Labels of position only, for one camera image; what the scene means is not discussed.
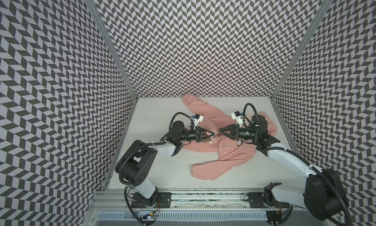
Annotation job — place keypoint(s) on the aluminium corner post left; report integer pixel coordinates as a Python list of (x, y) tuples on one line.
[(91, 7)]

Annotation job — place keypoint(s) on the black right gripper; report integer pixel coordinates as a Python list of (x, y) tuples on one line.
[(236, 131)]

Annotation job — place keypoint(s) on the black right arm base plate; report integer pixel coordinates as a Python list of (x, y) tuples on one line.
[(255, 200)]

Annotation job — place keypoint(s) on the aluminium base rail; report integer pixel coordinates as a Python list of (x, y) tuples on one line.
[(186, 199)]

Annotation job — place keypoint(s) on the aluminium corner post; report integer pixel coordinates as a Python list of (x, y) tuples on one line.
[(322, 11), (91, 7)]

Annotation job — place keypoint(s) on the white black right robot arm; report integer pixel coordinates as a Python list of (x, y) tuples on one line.
[(323, 194)]

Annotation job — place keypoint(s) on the aluminium corner post right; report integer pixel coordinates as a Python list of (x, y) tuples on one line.
[(322, 11)]

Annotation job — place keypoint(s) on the small green circuit board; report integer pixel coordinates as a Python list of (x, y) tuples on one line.
[(150, 216)]

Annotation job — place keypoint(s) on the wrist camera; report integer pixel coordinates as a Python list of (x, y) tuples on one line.
[(195, 120), (238, 117)]

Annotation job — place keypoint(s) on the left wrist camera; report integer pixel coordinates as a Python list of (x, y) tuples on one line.
[(195, 120)]

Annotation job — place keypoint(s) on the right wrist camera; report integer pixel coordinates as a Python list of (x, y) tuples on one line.
[(238, 117)]

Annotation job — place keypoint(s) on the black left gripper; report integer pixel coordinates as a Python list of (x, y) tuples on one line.
[(197, 136)]

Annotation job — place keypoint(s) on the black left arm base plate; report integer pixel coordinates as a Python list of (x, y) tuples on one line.
[(160, 199)]

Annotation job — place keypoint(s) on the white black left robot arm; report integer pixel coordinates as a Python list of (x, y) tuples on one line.
[(134, 166)]

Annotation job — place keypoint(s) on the pink Snoopy zip jacket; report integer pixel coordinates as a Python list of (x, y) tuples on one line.
[(231, 152)]

